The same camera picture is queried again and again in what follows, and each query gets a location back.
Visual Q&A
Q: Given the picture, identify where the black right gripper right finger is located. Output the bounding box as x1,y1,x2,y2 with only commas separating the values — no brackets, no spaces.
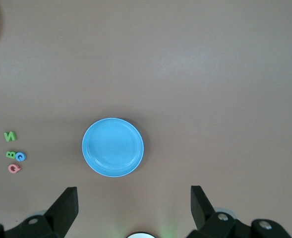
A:
187,185,292,238

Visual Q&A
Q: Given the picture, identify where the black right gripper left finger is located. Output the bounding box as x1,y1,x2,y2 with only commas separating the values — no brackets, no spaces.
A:
0,187,79,238

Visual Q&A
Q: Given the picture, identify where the pink foam letter Q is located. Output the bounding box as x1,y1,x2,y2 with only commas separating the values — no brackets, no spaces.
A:
8,163,21,174

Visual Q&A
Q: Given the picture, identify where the green foam letter N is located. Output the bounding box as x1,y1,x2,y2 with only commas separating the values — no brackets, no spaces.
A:
3,131,17,142

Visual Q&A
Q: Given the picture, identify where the blue plate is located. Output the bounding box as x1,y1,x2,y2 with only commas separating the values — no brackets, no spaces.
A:
82,118,145,178

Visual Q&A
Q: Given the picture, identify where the brown table mat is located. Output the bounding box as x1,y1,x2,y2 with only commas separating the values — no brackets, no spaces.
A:
0,0,292,238

